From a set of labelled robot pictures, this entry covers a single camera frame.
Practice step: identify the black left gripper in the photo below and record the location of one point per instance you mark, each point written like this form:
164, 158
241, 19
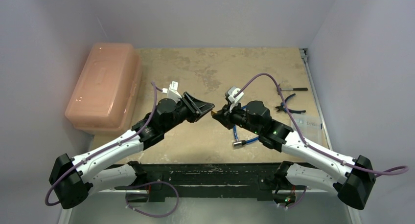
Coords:
197, 109

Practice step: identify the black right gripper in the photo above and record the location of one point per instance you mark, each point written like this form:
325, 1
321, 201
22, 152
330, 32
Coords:
229, 113

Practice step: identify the brass padlock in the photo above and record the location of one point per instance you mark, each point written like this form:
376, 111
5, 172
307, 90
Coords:
214, 113

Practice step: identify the blue cable lock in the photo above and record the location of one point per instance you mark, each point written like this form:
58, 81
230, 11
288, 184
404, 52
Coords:
241, 143

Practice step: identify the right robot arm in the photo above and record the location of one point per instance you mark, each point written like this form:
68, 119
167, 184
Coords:
347, 177

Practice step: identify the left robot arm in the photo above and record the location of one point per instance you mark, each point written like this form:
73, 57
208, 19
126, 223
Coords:
73, 179

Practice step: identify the clear plastic parts box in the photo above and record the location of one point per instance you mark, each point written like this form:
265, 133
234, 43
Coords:
308, 124

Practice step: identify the pink plastic storage box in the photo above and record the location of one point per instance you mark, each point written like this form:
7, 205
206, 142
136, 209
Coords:
105, 95

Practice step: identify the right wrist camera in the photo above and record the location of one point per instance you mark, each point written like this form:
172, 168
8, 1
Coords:
233, 97

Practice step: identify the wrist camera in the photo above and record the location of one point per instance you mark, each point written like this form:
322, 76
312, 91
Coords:
172, 92
233, 97

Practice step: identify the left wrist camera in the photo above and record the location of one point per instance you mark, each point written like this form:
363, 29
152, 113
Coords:
172, 92

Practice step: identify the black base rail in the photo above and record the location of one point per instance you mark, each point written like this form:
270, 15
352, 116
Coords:
258, 181

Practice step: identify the small black handled hammer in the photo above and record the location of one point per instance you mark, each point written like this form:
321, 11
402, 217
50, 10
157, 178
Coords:
292, 89

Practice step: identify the aluminium frame rail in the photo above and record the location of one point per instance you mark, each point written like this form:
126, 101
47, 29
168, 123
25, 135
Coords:
353, 213

